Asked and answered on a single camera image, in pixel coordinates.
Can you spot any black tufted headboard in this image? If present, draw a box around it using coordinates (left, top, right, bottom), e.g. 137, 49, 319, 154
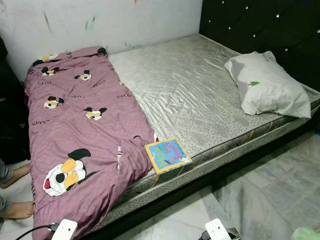
199, 0, 320, 91

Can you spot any blue yellow children's book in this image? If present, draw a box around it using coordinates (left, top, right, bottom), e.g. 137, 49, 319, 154
145, 136, 193, 174

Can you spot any person in grey trousers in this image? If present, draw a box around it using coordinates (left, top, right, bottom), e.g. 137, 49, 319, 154
0, 160, 35, 221

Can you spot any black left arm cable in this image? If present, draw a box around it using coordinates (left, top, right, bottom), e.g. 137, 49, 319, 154
14, 223, 58, 240

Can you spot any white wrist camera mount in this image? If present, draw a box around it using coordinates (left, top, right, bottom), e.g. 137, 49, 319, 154
204, 218, 232, 240
51, 219, 78, 240

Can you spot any black bag pile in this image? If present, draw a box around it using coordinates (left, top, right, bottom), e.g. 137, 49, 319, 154
0, 35, 31, 166

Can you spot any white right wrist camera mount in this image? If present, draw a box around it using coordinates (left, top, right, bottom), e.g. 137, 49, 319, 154
204, 218, 232, 240

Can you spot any pale green plastic item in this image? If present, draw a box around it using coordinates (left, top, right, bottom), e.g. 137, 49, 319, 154
292, 226, 320, 240

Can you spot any grey quilted mattress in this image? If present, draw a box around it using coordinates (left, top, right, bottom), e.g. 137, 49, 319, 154
102, 33, 320, 233

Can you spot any white pillow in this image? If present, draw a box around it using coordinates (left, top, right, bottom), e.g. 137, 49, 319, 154
224, 51, 312, 119

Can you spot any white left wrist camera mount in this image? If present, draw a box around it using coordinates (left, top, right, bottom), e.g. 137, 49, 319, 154
51, 219, 78, 240

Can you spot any pink cartoon mouse blanket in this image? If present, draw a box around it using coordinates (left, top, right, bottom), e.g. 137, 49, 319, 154
24, 46, 161, 240

